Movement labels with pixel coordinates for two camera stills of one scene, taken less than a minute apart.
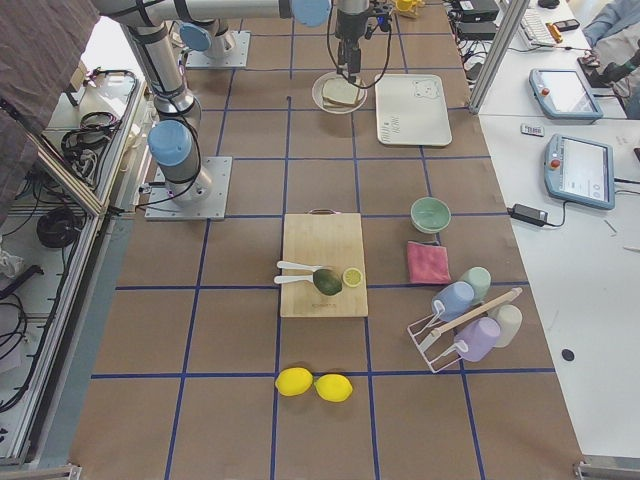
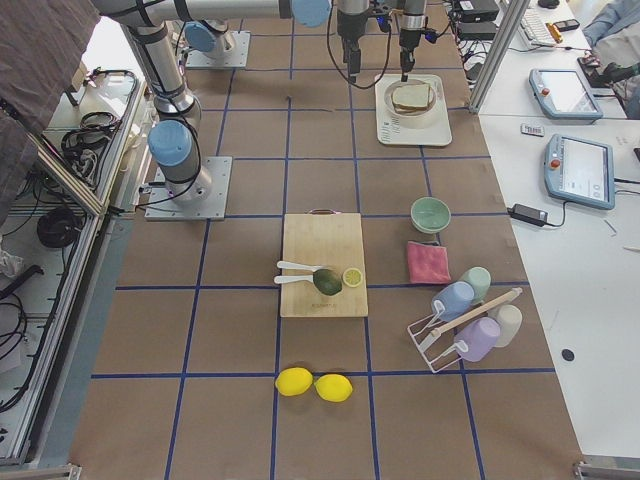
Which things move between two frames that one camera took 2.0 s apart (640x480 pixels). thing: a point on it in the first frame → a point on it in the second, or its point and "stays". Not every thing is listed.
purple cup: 475,339 stays
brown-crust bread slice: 340,89 → 417,96
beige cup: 509,318 stays
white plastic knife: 289,278 stays
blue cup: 455,296 stays
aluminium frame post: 513,19 stays
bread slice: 328,102 → 408,109
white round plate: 333,93 → 411,104
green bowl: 429,214 stays
